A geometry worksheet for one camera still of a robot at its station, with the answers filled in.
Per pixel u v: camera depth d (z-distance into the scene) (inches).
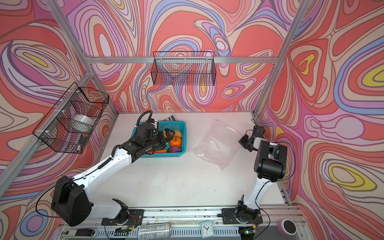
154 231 25.7
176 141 37.7
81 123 27.5
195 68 37.7
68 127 28.9
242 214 26.7
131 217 28.9
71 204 15.7
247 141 36.4
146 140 24.5
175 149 36.6
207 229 27.1
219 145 39.1
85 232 27.2
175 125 40.2
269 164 20.9
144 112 23.8
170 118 44.2
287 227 26.2
